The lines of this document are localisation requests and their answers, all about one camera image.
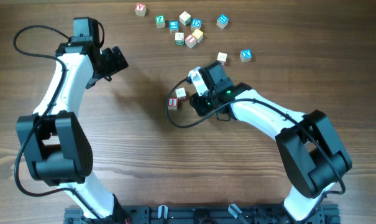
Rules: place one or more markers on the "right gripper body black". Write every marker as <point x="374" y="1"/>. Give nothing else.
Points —
<point x="204" y="104"/>

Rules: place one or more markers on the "red letter block centre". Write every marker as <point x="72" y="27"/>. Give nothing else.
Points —
<point x="190" y="41"/>

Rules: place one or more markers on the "red letter Y block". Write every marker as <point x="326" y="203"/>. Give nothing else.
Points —
<point x="140" y="9"/>

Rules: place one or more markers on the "yellow block upper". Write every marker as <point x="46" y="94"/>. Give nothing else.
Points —
<point x="198" y="34"/>

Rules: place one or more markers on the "red number 6 block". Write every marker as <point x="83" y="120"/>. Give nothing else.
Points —
<point x="222" y="58"/>

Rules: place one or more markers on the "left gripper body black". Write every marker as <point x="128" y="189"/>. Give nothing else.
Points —
<point x="111" y="63"/>

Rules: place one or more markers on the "red letter I block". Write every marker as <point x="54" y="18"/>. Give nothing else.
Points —
<point x="172" y="103"/>

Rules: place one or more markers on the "blue letter S block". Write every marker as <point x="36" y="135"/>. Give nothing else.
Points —
<point x="173" y="26"/>

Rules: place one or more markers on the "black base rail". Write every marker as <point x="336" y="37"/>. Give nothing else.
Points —
<point x="265" y="213"/>

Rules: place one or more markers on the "red letter A block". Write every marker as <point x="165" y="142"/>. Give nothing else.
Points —
<point x="180" y="93"/>

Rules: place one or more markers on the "green letter Z block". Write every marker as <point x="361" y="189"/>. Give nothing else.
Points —
<point x="160" y="21"/>

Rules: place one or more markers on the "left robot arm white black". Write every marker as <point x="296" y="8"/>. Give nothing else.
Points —
<point x="55" y="154"/>

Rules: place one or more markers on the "blue block far right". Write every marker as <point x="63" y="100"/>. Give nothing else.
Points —
<point x="222" y="21"/>

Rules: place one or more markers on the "blue letter X block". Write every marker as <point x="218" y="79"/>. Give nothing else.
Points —
<point x="246" y="55"/>

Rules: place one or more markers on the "blue letter D block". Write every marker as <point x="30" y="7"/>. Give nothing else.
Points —
<point x="195" y="24"/>

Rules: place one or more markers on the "green picture block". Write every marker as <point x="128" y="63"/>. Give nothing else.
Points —
<point x="179" y="38"/>

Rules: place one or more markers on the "white green top block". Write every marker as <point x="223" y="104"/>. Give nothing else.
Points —
<point x="185" y="18"/>

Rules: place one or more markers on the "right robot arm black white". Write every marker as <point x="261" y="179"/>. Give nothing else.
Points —
<point x="313" y="155"/>

